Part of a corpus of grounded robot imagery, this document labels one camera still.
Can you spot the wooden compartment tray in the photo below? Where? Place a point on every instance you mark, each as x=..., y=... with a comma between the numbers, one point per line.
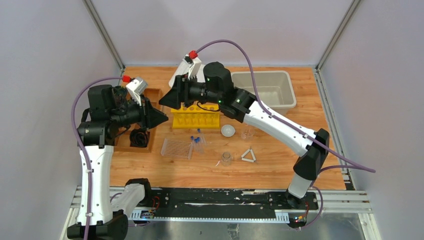
x=135, y=140

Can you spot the white plastic bin lid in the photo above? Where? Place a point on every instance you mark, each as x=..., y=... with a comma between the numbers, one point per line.
x=182, y=69

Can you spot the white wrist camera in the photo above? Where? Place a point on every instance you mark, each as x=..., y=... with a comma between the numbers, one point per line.
x=194, y=68
x=136, y=88

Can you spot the white porcelain dish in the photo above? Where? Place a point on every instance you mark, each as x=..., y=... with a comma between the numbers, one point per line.
x=227, y=130

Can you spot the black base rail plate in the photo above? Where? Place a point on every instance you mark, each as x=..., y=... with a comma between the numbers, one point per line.
x=224, y=205

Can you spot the small clear glass jar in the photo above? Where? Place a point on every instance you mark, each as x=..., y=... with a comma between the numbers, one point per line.
x=226, y=159

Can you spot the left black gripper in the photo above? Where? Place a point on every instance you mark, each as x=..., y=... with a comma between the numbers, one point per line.
x=145, y=114

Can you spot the yellow test tube rack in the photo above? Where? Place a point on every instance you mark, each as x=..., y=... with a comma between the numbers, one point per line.
x=204, y=116

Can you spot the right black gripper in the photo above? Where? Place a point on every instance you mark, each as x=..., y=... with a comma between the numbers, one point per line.
x=180, y=93

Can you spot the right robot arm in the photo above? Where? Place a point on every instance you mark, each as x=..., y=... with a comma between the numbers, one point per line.
x=311, y=147

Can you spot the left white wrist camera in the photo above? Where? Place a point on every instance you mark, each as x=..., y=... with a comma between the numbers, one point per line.
x=136, y=88

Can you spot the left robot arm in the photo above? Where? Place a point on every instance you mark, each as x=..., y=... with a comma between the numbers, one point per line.
x=111, y=110

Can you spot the beige plastic bin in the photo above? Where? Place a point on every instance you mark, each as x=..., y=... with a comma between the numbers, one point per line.
x=274, y=87

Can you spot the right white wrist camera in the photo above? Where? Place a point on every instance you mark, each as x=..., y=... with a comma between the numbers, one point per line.
x=194, y=68

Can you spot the clear well plate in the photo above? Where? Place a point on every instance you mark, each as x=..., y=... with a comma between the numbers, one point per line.
x=176, y=149

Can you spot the white clay triangle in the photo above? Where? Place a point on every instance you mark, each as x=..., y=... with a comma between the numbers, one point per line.
x=248, y=156

